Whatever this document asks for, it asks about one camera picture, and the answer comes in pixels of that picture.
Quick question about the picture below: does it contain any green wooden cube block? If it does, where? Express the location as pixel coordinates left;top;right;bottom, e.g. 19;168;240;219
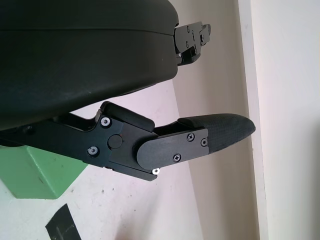
0;145;87;201

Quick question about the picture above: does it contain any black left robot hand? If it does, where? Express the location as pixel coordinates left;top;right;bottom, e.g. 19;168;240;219
0;0;257;182

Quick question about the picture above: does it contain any black tape strip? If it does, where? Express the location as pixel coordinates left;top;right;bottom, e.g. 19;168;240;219
44;203;83;240

